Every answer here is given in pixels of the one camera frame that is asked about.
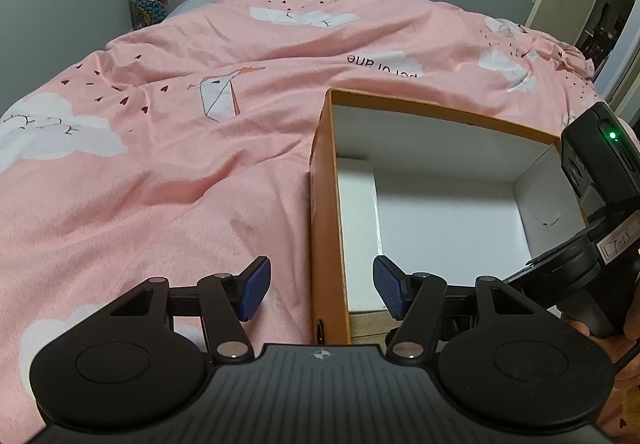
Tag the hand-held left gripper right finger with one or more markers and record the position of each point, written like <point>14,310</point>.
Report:
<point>391,289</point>

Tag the orange cardboard box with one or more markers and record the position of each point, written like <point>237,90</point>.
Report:
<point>430,184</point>

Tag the pink printed duvet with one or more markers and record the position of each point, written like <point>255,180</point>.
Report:
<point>190,134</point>

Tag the person's right hand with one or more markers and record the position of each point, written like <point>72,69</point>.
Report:
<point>631,319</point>

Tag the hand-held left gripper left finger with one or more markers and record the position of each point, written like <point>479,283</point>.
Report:
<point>256,285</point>

